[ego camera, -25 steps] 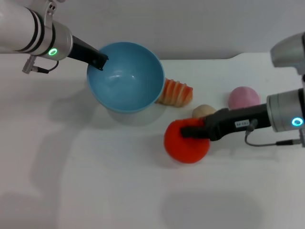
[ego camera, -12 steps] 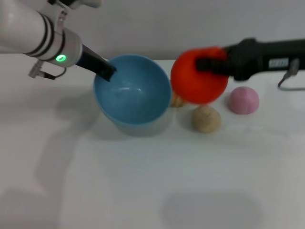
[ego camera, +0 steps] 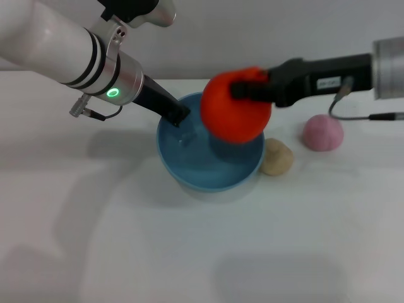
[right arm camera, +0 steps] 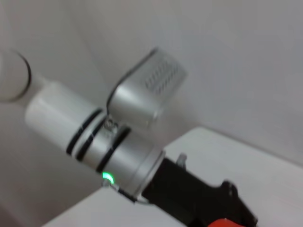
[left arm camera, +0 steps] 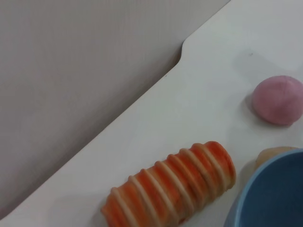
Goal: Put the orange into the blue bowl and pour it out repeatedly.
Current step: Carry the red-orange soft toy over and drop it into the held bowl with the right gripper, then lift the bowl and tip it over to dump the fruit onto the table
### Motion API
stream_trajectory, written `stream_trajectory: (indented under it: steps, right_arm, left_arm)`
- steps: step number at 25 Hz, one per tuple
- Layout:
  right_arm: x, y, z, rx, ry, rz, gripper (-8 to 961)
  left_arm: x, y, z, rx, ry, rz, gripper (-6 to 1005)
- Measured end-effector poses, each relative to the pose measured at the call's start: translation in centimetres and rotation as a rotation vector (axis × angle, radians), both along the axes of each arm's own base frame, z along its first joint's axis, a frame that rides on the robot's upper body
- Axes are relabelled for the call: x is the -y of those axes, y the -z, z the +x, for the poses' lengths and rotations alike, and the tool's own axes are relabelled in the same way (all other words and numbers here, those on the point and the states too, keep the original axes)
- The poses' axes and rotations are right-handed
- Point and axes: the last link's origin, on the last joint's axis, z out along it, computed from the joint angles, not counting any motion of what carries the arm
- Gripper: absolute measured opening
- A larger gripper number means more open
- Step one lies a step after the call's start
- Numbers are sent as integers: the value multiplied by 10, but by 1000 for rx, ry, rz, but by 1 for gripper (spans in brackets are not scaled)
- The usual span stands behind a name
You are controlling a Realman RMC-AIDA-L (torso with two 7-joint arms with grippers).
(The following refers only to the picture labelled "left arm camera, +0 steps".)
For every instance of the pink round bun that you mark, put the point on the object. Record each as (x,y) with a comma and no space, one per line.
(277,101)

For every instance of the orange striped bread roll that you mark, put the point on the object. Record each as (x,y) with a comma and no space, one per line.
(172,186)

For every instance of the beige round bun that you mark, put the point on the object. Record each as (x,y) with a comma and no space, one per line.
(267,153)

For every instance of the blue plastic bowl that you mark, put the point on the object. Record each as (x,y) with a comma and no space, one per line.
(274,194)

